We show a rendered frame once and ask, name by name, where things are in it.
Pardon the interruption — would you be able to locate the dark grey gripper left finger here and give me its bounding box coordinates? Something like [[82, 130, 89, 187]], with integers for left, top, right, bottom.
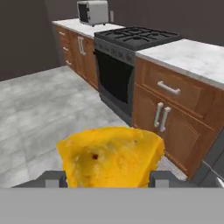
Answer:
[[11, 170, 69, 189]]

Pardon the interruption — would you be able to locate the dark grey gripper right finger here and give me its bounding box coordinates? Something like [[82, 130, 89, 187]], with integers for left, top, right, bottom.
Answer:
[[148, 170, 200, 189]]

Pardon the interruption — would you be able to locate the yellow cheese wedge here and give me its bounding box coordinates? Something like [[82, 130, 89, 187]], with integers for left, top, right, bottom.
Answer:
[[56, 126, 165, 189]]

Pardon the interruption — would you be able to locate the wooden cupboard door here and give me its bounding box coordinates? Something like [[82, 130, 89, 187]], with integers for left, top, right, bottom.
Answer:
[[161, 99, 219, 181], [131, 83, 166, 142]]

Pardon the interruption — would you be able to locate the wooden drawer front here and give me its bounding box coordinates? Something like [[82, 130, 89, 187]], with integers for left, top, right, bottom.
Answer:
[[133, 56, 224, 131]]

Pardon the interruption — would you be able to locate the black gas stove with oven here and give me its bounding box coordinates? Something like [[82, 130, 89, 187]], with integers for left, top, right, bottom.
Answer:
[[93, 25, 184, 127]]

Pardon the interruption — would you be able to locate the wooden run of cupboards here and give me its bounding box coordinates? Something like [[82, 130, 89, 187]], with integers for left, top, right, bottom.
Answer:
[[55, 24, 100, 91]]

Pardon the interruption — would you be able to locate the white toaster oven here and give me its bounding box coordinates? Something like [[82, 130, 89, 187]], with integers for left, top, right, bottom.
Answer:
[[76, 0, 109, 27]]

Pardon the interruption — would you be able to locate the white cupboard door handle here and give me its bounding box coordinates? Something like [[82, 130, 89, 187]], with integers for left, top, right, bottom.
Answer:
[[153, 101, 165, 129], [158, 106, 172, 133]]

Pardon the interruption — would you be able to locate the white drawer handle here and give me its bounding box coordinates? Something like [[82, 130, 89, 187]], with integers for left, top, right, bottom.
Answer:
[[157, 80, 182, 97]]

